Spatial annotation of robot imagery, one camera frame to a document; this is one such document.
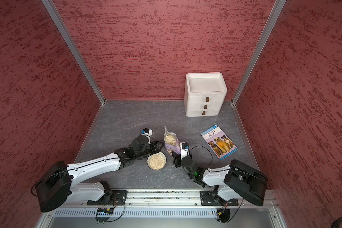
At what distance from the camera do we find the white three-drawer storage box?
955 millimetres

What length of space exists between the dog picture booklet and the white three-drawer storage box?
0.15m

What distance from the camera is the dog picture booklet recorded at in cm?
92
